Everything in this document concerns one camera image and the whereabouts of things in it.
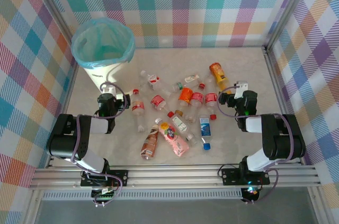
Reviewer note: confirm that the tall clear bottle red cap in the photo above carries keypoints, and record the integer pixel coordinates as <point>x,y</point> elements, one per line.
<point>138,107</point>

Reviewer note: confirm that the small clear bottle red cap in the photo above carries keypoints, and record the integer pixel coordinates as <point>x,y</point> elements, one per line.
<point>202,85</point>

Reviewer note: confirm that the orange bottle with yellow cap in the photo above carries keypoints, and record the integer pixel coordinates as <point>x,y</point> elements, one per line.
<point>217,71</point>

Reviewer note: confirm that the crushed red label bottle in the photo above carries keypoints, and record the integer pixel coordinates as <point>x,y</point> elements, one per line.
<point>158,101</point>

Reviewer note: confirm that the white red label bottle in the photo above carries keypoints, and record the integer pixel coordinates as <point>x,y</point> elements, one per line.
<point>153,81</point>

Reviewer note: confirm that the small white label bottle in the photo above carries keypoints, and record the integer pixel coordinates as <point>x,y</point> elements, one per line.
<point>192,78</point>

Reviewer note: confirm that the orange label clear bottle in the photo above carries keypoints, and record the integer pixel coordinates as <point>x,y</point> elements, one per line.
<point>185,95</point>

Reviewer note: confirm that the green label clear bottle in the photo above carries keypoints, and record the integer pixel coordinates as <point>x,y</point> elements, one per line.
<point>181,126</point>

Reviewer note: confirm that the pink label drink bottle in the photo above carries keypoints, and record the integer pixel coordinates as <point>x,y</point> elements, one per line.
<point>173,136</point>

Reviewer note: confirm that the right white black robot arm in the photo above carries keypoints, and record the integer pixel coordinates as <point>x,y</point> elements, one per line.
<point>280,139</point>

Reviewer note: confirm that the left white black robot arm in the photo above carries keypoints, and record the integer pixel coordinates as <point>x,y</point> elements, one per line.
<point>66,144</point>

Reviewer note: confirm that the cream plastic waste bin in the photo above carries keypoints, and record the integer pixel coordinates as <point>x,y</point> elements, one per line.
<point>124,75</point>

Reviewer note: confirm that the blue plastic bin liner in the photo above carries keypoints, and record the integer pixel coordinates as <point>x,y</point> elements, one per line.
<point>79,49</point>

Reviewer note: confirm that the blue label water bottle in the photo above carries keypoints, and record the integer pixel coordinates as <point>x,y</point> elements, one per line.
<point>205,127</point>

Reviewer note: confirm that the brown coffee drink bottle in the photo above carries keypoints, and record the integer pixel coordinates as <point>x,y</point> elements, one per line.
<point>150,142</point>

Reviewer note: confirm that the electronics box lit LED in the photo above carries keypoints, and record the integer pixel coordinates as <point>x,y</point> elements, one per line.
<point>250,193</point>

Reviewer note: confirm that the electronics board green terminals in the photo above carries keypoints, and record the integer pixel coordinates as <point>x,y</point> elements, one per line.
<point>106,197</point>

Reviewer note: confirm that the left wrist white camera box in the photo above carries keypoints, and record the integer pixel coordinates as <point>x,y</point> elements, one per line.
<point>108,91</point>

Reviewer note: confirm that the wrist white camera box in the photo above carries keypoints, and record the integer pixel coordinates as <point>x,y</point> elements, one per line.
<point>108,91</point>
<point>241,87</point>

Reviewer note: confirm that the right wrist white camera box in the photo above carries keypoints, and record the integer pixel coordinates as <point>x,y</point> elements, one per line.
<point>241,87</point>

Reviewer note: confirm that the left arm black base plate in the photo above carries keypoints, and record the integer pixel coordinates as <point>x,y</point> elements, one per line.
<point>119,175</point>

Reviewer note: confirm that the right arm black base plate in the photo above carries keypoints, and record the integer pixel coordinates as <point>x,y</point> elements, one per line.
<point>230,176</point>

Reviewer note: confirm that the long aluminium mounting rail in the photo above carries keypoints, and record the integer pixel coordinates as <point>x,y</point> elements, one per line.
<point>172,176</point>

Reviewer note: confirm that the aluminium frame leg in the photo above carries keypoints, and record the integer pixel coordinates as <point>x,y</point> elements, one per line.
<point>316,208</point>
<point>33,208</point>

